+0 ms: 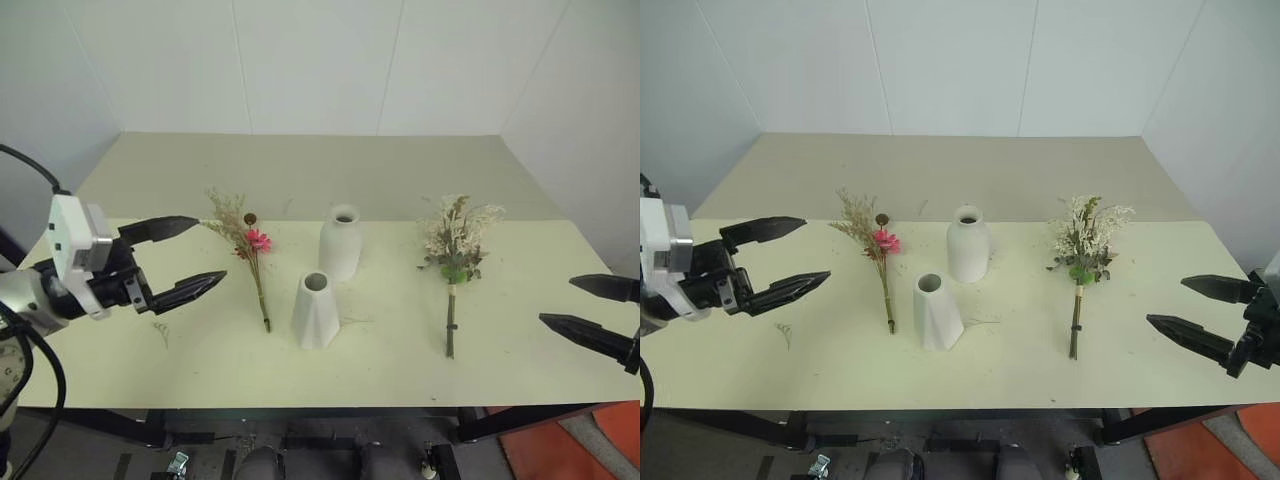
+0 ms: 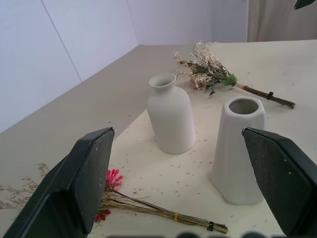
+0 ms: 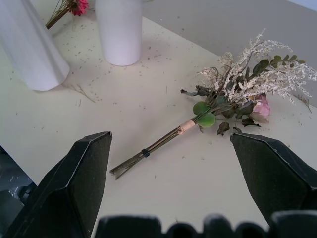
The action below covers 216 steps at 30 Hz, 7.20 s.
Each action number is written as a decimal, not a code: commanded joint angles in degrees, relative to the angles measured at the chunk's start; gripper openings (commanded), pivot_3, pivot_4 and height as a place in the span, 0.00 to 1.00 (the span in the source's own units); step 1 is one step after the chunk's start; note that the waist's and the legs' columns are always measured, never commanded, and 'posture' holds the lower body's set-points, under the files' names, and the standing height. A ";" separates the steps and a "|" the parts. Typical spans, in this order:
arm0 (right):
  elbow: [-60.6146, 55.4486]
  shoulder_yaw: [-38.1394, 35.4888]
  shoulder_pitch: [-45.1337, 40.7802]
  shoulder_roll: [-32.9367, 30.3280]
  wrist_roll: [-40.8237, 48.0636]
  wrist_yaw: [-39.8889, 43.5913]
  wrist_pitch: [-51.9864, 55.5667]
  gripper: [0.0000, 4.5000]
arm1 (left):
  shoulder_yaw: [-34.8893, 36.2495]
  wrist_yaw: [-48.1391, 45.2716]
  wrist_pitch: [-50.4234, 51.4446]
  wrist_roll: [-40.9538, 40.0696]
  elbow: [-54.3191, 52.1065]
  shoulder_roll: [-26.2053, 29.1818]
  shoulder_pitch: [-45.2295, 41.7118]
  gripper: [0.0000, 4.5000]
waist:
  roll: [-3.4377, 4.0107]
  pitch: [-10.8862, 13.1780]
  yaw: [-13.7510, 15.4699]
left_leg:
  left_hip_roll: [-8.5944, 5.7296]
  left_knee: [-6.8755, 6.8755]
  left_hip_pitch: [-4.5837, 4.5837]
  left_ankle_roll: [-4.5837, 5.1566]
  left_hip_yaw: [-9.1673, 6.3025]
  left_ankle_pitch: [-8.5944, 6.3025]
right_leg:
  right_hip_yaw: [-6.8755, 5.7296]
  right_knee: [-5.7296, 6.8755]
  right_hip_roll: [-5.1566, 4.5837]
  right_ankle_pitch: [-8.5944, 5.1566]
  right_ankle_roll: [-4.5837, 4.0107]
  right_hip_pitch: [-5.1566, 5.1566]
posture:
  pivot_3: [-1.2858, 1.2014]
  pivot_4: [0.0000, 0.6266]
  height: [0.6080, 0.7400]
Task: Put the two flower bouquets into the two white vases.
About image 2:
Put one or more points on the white angular tapered vase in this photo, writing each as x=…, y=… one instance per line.
x=237, y=153

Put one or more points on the white round bottle vase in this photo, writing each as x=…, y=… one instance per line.
x=171, y=116

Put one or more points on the red dried flower bouquet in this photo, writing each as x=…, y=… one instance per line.
x=138, y=208

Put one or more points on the beige curtain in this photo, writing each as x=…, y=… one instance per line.
x=282, y=19

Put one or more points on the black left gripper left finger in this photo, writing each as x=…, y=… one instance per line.
x=74, y=178

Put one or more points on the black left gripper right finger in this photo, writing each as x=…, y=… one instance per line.
x=284, y=181

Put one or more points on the cream dried flower bouquet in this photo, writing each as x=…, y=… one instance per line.
x=210, y=68

